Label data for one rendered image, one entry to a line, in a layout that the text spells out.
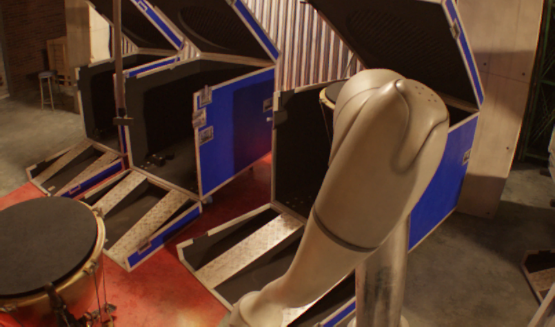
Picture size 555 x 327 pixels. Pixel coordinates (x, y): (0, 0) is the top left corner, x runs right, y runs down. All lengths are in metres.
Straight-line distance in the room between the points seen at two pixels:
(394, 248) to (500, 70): 2.41
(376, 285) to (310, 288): 0.22
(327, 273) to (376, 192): 0.14
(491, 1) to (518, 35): 0.32
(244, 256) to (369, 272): 1.80
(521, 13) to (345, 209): 2.63
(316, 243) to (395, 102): 0.19
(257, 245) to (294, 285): 1.98
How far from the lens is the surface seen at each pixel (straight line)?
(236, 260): 2.43
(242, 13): 2.79
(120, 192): 3.16
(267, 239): 2.52
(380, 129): 0.39
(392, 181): 0.39
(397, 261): 0.68
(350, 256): 0.45
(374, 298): 0.74
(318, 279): 0.49
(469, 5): 2.89
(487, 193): 3.27
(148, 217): 2.82
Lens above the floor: 1.67
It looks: 26 degrees down
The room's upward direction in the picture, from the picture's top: 3 degrees clockwise
